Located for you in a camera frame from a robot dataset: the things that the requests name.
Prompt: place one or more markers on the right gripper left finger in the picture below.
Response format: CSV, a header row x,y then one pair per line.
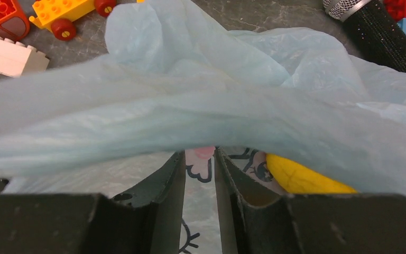
x,y
143,219

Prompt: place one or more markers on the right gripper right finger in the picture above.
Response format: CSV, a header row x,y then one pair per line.
x,y
254,219

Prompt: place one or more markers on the yellow fake banana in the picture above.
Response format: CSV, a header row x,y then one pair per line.
x,y
298,179

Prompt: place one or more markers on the light blue printed plastic bag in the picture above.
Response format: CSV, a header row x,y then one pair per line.
x,y
174,79

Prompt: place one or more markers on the black toy microphone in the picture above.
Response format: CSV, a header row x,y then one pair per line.
x,y
375,33

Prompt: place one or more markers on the white toy block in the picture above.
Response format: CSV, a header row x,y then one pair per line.
x,y
17,59

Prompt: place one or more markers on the orange toy car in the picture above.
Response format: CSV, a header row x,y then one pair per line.
x,y
58,16

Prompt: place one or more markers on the red flat toy block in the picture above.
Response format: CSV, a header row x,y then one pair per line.
x,y
14,24

